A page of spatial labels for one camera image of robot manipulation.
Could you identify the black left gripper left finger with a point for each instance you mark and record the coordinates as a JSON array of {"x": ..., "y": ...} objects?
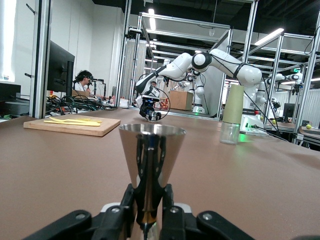
[{"x": 112, "y": 225}]

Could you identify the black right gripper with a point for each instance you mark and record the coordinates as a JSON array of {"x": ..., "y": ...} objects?
[{"x": 150, "y": 106}]

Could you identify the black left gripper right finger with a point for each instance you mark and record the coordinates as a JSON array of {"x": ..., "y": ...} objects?
[{"x": 180, "y": 225}]

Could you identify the clear glass shaker cup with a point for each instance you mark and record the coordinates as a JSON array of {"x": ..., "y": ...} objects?
[{"x": 152, "y": 117}]

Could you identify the steel double jigger cup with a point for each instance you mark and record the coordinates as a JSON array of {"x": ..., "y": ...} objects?
[{"x": 172, "y": 142}]

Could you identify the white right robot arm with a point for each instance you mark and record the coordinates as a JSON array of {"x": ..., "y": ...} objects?
[{"x": 225, "y": 62}]

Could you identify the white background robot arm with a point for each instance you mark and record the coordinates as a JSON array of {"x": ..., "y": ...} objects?
[
  {"x": 198, "y": 90},
  {"x": 297, "y": 76}
]

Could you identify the dark haired standing person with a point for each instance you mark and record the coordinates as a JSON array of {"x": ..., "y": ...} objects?
[{"x": 153, "y": 84}]

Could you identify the cardboard box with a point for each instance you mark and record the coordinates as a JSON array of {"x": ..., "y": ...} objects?
[{"x": 180, "y": 100}]

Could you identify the yellow plastic fork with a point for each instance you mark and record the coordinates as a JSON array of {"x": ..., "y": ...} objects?
[{"x": 75, "y": 120}]

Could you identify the seated person with headset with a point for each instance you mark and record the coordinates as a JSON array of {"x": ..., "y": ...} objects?
[{"x": 81, "y": 83}]

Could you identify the wooden cutting board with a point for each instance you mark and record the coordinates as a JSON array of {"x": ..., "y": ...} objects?
[{"x": 75, "y": 129}]

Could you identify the yellow plastic knife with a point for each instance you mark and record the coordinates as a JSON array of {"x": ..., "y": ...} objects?
[{"x": 72, "y": 123}]

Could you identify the brown table cover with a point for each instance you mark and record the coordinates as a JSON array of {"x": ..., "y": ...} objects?
[{"x": 50, "y": 175}]

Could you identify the green sleeved glass bottle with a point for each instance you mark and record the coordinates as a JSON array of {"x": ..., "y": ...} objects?
[{"x": 233, "y": 105}]

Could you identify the white ceiling light tube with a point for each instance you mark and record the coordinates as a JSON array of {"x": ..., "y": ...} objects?
[
  {"x": 152, "y": 20},
  {"x": 270, "y": 36}
]

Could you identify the large black monitor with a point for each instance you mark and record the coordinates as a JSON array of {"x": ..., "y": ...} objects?
[{"x": 58, "y": 70}]

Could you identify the small black monitor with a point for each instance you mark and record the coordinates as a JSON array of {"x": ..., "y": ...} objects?
[{"x": 289, "y": 111}]

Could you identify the black equipment case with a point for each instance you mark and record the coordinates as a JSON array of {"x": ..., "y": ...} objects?
[{"x": 10, "y": 100}]

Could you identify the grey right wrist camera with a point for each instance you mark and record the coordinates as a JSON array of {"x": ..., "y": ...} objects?
[{"x": 150, "y": 98}]

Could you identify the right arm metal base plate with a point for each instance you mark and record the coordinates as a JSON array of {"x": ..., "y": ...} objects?
[{"x": 252, "y": 132}]

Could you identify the thick aluminium post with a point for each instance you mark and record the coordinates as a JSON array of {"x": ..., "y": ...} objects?
[{"x": 40, "y": 62}]

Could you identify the aluminium frame cell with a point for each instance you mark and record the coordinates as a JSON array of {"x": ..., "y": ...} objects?
[
  {"x": 310, "y": 75},
  {"x": 251, "y": 25}
]

